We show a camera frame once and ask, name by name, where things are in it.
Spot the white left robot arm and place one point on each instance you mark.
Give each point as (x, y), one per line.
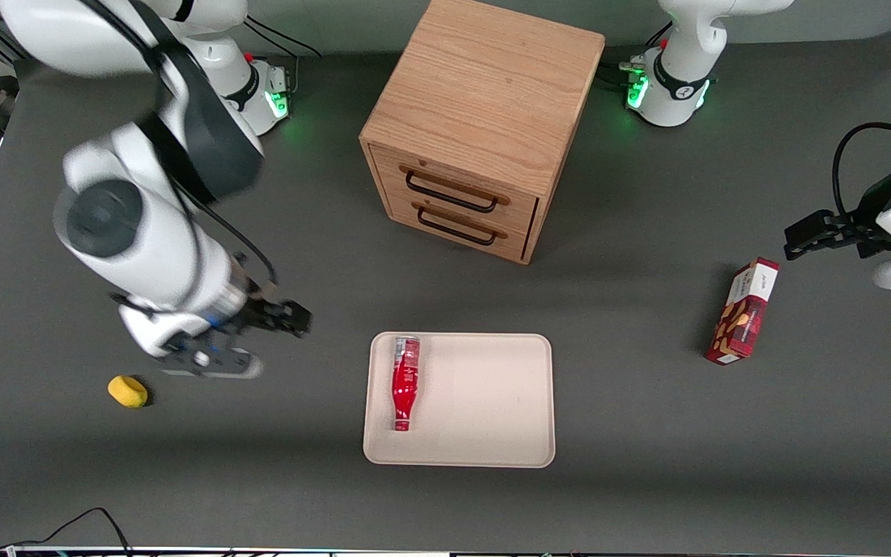
(677, 93)

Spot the yellow sponge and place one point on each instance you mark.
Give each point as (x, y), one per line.
(128, 391)

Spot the red snack box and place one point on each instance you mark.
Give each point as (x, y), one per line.
(743, 317)

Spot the red coke bottle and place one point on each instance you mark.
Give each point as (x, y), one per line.
(405, 379)

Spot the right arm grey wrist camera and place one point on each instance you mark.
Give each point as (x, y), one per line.
(213, 362)

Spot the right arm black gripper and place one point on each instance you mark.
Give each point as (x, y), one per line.
(263, 313)

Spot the wooden drawer front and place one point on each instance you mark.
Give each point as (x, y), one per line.
(519, 209)
(511, 246)

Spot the beige rectangular tray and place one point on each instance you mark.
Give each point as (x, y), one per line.
(484, 402)

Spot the wooden drawer cabinet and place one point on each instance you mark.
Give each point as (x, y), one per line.
(484, 85)

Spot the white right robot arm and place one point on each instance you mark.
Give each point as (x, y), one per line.
(144, 247)

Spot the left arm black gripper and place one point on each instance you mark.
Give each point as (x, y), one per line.
(865, 219)

